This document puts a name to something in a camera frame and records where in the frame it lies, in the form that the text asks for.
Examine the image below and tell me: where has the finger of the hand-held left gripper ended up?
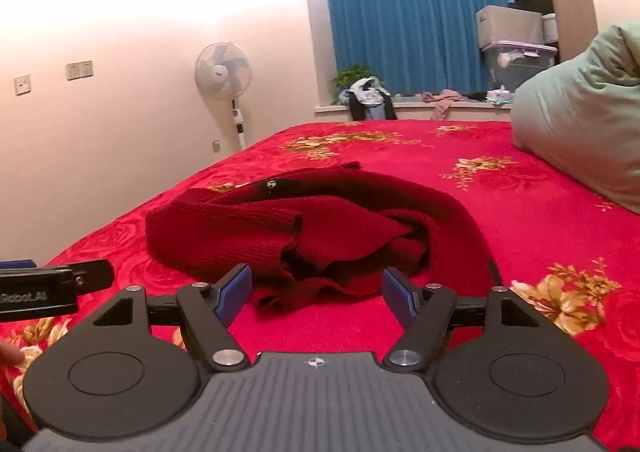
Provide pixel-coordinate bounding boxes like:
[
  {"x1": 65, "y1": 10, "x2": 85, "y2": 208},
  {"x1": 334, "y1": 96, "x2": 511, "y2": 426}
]
[{"x1": 70, "y1": 259, "x2": 114, "y2": 292}]

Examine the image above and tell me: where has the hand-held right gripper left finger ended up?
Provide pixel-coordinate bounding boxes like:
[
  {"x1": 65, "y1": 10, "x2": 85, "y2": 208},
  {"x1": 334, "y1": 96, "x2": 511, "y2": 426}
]
[{"x1": 90, "y1": 263, "x2": 253, "y2": 374}]

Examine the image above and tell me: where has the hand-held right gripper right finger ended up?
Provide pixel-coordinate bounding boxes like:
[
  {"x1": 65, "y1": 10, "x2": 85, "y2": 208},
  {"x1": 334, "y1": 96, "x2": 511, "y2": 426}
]
[{"x1": 381, "y1": 266, "x2": 547, "y2": 374}]

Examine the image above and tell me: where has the dark red knitted sweater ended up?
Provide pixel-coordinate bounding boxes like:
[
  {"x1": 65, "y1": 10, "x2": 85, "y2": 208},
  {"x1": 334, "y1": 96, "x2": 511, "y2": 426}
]
[{"x1": 145, "y1": 161, "x2": 504, "y2": 324}]

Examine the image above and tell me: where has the person's left hand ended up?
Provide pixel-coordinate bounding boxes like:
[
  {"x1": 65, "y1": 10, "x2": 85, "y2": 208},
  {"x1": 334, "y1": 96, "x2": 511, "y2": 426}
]
[{"x1": 0, "y1": 340, "x2": 24, "y2": 367}]

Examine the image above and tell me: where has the red floral blanket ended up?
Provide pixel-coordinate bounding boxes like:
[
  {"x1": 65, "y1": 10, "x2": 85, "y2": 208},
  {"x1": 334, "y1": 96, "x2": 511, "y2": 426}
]
[{"x1": 0, "y1": 119, "x2": 640, "y2": 452}]

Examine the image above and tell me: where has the black and white bag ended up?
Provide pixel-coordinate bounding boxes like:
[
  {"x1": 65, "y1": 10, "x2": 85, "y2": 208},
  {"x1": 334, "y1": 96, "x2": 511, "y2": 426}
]
[{"x1": 339, "y1": 76, "x2": 399, "y2": 122}]

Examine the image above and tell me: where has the pink cloth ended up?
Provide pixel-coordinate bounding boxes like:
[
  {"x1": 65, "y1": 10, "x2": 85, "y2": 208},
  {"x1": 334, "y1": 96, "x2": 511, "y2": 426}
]
[{"x1": 421, "y1": 89, "x2": 469, "y2": 121}]

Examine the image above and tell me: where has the green potted plant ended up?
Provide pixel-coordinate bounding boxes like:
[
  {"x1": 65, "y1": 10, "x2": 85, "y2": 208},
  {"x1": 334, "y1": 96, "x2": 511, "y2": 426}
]
[{"x1": 330, "y1": 64, "x2": 372, "y2": 106}]

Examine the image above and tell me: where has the white standing fan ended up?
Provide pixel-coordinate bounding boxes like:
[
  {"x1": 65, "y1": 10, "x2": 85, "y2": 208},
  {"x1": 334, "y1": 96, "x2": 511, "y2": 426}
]
[{"x1": 194, "y1": 41, "x2": 253, "y2": 151}]

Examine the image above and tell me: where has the pale green pillow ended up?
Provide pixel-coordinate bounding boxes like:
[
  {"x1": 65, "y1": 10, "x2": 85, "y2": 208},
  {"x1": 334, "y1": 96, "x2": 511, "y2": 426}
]
[{"x1": 510, "y1": 22, "x2": 640, "y2": 216}]

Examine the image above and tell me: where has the clear plastic storage bin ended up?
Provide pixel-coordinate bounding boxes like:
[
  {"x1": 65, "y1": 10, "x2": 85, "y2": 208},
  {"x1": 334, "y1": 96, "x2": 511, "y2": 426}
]
[{"x1": 481, "y1": 41, "x2": 559, "y2": 94}]

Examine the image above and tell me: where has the blue curtain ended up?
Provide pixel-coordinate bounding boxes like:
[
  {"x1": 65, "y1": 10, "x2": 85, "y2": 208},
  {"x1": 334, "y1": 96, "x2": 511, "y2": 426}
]
[{"x1": 320, "y1": 0, "x2": 522, "y2": 99}]

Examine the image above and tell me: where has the grey storage box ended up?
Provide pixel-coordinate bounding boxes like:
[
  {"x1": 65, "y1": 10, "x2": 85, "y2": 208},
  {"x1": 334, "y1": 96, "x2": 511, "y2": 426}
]
[{"x1": 475, "y1": 5, "x2": 545, "y2": 51}]

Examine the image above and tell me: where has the double wall switch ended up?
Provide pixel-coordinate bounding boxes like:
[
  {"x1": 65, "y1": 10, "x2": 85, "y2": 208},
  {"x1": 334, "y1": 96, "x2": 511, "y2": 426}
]
[{"x1": 66, "y1": 60, "x2": 94, "y2": 81}]

